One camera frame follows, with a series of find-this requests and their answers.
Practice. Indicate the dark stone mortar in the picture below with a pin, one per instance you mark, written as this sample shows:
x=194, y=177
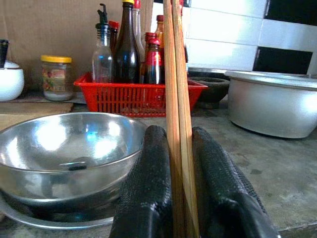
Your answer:
x=210, y=91

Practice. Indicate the clear oil bottle black pourer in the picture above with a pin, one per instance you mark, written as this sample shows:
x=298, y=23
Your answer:
x=102, y=59

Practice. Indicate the red plastic basket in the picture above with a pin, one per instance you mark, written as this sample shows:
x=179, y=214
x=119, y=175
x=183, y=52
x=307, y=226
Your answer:
x=128, y=99

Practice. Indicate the small bottle red cap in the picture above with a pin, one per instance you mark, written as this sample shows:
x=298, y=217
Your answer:
x=114, y=32

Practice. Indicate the wooden chopstick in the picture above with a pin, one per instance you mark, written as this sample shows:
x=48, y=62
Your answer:
x=184, y=111
x=171, y=99

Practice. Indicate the shallow stainless steel bowl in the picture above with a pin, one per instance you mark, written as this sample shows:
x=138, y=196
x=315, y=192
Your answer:
x=62, y=138

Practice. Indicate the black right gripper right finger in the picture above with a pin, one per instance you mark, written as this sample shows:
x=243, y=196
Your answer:
x=223, y=188

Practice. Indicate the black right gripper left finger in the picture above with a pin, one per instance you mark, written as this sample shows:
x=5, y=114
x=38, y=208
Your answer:
x=143, y=188

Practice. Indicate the aluminium cooking pot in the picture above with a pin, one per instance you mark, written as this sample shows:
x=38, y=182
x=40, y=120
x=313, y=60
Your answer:
x=267, y=106

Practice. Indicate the white ceramic condiment pot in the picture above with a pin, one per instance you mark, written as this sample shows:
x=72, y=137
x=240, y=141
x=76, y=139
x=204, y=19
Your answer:
x=11, y=79

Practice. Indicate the flat brown cardboard sheet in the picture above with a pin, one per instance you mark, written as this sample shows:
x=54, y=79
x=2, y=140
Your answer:
x=32, y=107

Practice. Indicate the amber sauce bottle red cap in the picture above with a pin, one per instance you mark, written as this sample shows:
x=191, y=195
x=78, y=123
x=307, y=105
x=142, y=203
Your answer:
x=160, y=29

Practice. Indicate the tall brown cardboard panel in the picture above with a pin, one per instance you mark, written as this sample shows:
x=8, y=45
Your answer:
x=49, y=24

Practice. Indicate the dark sauce bottle red label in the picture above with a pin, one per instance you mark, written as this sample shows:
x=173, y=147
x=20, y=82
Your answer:
x=149, y=37
x=154, y=64

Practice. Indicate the tall dark bottle yellow cap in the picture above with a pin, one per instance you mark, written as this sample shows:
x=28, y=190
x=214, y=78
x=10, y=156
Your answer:
x=126, y=54

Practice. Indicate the glass jar yellow lid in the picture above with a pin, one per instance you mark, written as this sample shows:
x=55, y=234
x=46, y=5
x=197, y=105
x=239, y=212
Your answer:
x=57, y=79

